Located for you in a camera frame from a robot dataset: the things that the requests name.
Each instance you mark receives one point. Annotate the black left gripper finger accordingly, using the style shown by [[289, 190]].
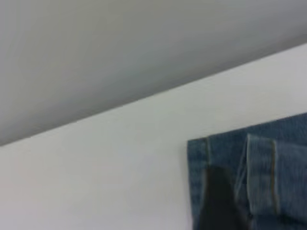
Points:
[[217, 203]]

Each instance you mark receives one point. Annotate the blue denim printed shorts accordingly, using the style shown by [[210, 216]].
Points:
[[287, 148]]

